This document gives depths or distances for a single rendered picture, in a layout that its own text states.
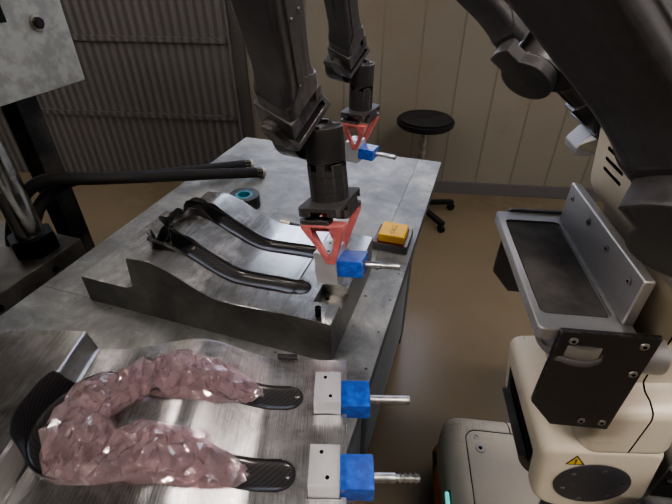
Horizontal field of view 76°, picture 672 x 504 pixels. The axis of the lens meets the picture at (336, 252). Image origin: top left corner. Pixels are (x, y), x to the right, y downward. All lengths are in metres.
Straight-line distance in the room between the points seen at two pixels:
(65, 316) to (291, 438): 0.53
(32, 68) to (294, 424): 1.05
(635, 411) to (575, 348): 0.18
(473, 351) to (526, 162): 1.52
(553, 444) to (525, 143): 2.44
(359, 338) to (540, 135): 2.39
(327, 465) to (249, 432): 0.12
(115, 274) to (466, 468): 0.95
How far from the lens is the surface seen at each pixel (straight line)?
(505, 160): 3.02
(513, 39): 0.70
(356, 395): 0.62
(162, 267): 0.79
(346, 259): 0.67
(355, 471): 0.57
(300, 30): 0.45
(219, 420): 0.61
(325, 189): 0.62
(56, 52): 1.38
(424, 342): 1.90
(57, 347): 0.73
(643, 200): 0.31
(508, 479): 1.30
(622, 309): 0.56
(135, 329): 0.88
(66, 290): 1.03
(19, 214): 1.16
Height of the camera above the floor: 1.37
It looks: 36 degrees down
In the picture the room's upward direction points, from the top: straight up
